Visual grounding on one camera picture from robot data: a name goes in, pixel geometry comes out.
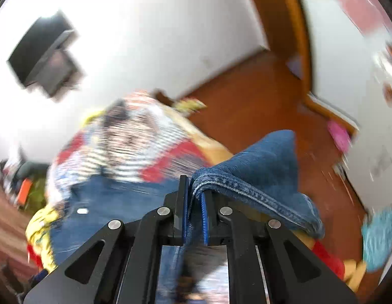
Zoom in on white door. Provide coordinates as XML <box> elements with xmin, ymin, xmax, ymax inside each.
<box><xmin>292</xmin><ymin>0</ymin><xmax>392</xmax><ymax>211</ymax></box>

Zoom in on pink thing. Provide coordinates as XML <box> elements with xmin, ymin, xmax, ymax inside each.
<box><xmin>327</xmin><ymin>120</ymin><xmax>354</xmax><ymax>153</ymax></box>

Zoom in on orange box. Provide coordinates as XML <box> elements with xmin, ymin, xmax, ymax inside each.
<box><xmin>16</xmin><ymin>178</ymin><xmax>34</xmax><ymax>208</ymax></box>

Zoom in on maroon striped curtain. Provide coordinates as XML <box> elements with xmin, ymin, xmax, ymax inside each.
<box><xmin>0</xmin><ymin>182</ymin><xmax>36</xmax><ymax>279</ymax></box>

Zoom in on green cloth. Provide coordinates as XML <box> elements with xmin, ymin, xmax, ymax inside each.
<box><xmin>25</xmin><ymin>177</ymin><xmax>48</xmax><ymax>212</ymax></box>

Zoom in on blue denim jeans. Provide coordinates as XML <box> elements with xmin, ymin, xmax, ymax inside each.
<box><xmin>50</xmin><ymin>130</ymin><xmax>325</xmax><ymax>304</ymax></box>

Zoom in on teal cloth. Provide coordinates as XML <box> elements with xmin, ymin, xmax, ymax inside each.
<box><xmin>361</xmin><ymin>207</ymin><xmax>392</xmax><ymax>272</ymax></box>

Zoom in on cartoon printed blanket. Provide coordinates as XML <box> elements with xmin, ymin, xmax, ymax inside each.
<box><xmin>25</xmin><ymin>89</ymin><xmax>368</xmax><ymax>292</ymax></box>

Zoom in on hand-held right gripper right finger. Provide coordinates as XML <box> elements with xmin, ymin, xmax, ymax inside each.
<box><xmin>200</xmin><ymin>192</ymin><xmax>358</xmax><ymax>304</ymax></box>

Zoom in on yellow packet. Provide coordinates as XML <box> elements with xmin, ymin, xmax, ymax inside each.
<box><xmin>173</xmin><ymin>98</ymin><xmax>207</xmax><ymax>115</ymax></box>

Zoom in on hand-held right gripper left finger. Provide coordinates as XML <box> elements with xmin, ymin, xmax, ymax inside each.
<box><xmin>23</xmin><ymin>175</ymin><xmax>188</xmax><ymax>304</ymax></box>

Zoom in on black wall television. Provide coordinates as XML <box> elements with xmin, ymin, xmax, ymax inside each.
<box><xmin>7</xmin><ymin>10</ymin><xmax>86</xmax><ymax>99</ymax></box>

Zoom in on wooden door frame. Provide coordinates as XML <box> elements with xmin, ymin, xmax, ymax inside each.
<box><xmin>275</xmin><ymin>0</ymin><xmax>361</xmax><ymax>135</ymax></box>

